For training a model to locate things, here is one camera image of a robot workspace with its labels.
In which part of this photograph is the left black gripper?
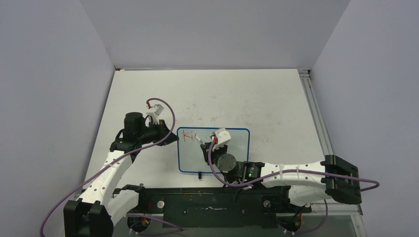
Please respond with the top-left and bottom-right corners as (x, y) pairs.
(137, 119), (179, 146)

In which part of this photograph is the blue framed whiteboard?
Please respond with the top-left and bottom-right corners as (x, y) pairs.
(176, 127), (251, 174)

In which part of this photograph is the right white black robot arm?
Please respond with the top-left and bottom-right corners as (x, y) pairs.
(200, 142), (362, 211)

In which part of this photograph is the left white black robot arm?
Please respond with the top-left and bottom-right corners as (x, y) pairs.
(63, 112), (179, 237)

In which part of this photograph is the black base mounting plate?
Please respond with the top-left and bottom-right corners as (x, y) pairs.
(128, 186), (312, 228)

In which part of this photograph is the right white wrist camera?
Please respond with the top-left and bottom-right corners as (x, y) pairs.
(212, 128), (231, 146)

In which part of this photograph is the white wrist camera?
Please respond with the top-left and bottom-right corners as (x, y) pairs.
(212, 128), (231, 146)
(146, 104), (164, 124)

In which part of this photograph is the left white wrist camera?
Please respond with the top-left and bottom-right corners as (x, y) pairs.
(146, 104), (164, 124)

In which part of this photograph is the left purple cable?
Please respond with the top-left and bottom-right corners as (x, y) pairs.
(40, 97), (176, 237)

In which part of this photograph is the purple cable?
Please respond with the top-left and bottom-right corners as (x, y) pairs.
(40, 97), (176, 237)
(207, 137), (380, 192)

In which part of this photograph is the aluminium frame rail right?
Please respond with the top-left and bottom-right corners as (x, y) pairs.
(298, 70), (335, 155)

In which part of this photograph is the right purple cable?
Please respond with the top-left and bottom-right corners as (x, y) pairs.
(207, 137), (380, 192)

